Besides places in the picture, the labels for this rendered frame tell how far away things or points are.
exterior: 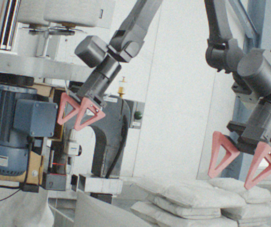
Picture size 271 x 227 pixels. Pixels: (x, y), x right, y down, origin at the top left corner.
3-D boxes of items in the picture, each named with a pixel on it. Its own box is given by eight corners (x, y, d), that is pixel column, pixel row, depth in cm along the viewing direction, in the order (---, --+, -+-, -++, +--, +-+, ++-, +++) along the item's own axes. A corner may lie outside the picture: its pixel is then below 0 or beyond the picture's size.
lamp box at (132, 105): (141, 129, 198) (145, 102, 197) (129, 128, 195) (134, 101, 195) (128, 126, 204) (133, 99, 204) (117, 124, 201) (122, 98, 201)
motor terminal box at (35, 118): (53, 146, 155) (59, 103, 154) (29, 146, 146) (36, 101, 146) (32, 140, 159) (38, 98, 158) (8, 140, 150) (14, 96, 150)
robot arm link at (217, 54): (249, 60, 173) (238, 58, 177) (232, 38, 168) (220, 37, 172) (236, 82, 171) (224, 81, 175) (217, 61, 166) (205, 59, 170)
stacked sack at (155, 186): (217, 201, 501) (221, 185, 500) (155, 199, 467) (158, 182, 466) (189, 189, 537) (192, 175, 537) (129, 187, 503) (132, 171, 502)
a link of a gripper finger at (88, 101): (70, 123, 138) (92, 91, 140) (58, 118, 144) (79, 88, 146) (89, 139, 142) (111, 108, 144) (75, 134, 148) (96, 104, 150)
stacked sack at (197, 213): (223, 222, 466) (226, 206, 465) (180, 222, 446) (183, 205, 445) (181, 203, 524) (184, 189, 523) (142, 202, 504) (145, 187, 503)
